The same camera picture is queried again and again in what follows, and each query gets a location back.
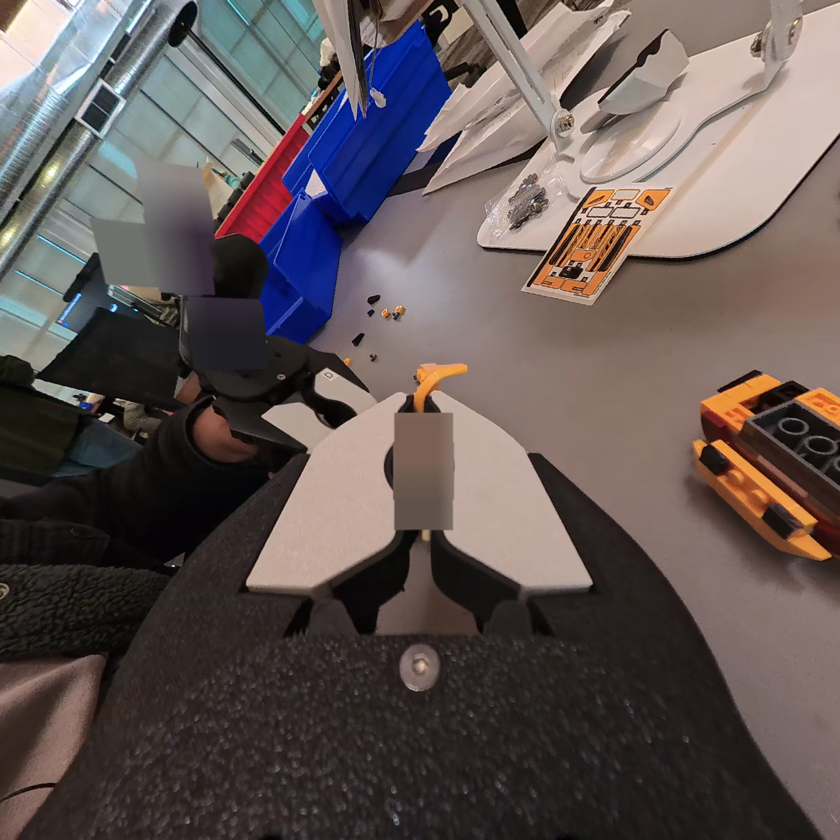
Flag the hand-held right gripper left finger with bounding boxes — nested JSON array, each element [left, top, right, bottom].
[[246, 392, 416, 636]]

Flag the red plastic bin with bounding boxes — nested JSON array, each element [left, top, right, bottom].
[[213, 115, 312, 240]]

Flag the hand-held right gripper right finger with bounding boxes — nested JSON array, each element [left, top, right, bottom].
[[428, 391, 595, 636]]

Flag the person's left hand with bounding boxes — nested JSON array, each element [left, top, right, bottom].
[[189, 399, 261, 462]]

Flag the orange black lego car section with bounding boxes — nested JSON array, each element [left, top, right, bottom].
[[691, 369, 840, 563]]

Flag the grey wedge plate black edge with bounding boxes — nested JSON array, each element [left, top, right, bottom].
[[594, 28, 691, 118]]

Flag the person's left forearm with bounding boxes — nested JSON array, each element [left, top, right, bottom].
[[0, 412, 280, 573]]

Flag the clear bag of small parts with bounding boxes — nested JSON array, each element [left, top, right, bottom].
[[484, 172, 567, 232]]

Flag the black studio lamp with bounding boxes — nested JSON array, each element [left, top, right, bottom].
[[166, 0, 200, 48]]

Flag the black laptop screen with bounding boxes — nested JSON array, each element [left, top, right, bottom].
[[36, 307, 194, 411]]

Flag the crumpled white paper bag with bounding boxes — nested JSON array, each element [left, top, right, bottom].
[[416, 8, 634, 196]]

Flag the computer monitor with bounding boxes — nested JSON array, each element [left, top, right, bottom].
[[56, 252, 109, 329]]

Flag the orange lego wheel arch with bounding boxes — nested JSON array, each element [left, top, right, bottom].
[[413, 361, 471, 416]]

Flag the blue plastic bin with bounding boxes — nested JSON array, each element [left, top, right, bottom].
[[258, 190, 344, 347], [282, 18, 455, 228]]

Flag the silver ventilation duct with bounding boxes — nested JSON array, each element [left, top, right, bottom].
[[0, 0, 198, 227]]

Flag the metal book stand bracket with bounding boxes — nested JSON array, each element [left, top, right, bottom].
[[750, 0, 805, 64]]

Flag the orange lego sticker sheet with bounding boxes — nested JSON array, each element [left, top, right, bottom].
[[520, 185, 676, 307]]

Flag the scatter of small lego pieces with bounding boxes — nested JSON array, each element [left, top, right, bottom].
[[341, 292, 406, 366]]

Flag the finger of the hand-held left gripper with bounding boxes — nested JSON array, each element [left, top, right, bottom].
[[315, 382, 380, 420], [262, 402, 352, 454]]

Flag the person's pale hoodie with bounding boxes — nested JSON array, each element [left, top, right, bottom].
[[0, 653, 112, 805]]

